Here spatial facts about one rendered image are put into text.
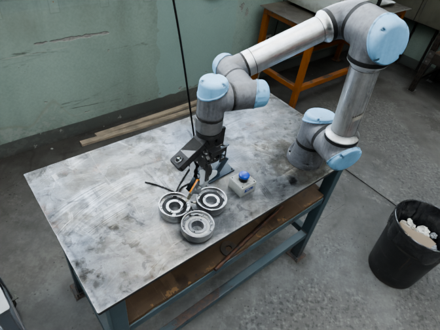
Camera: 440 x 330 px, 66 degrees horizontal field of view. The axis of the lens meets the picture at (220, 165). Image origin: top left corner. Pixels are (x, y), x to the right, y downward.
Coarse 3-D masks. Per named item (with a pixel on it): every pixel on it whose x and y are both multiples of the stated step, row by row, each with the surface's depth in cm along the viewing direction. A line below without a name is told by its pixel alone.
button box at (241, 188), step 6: (234, 180) 122; (240, 180) 122; (246, 180) 122; (252, 180) 123; (234, 186) 122; (240, 186) 120; (246, 186) 120; (252, 186) 122; (240, 192) 121; (246, 192) 123
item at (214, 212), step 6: (222, 192) 118; (204, 198) 116; (210, 198) 118; (216, 198) 117; (198, 204) 112; (216, 204) 114; (204, 210) 112; (210, 210) 111; (216, 210) 112; (222, 210) 114
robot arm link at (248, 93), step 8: (232, 72) 93; (240, 72) 92; (232, 80) 91; (240, 80) 90; (248, 80) 90; (256, 80) 90; (264, 80) 91; (232, 88) 86; (240, 88) 87; (248, 88) 87; (256, 88) 88; (264, 88) 89; (240, 96) 87; (248, 96) 87; (256, 96) 88; (264, 96) 89; (240, 104) 88; (248, 104) 89; (256, 104) 90; (264, 104) 91
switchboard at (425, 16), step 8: (392, 0) 389; (400, 0) 383; (408, 0) 377; (416, 0) 370; (424, 0) 365; (432, 0) 359; (416, 8) 373; (424, 8) 367; (432, 8) 362; (408, 16) 383; (416, 16) 377; (424, 16) 370; (432, 16) 365; (416, 24) 397; (424, 24) 373; (432, 24) 367; (432, 40) 390; (400, 56) 424; (424, 56) 404
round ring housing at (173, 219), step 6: (174, 192) 115; (180, 192) 115; (162, 198) 113; (168, 204) 112; (174, 204) 114; (180, 204) 113; (162, 210) 110; (168, 210) 110; (186, 210) 111; (162, 216) 109; (168, 216) 108; (174, 216) 107; (180, 216) 108; (174, 222) 110
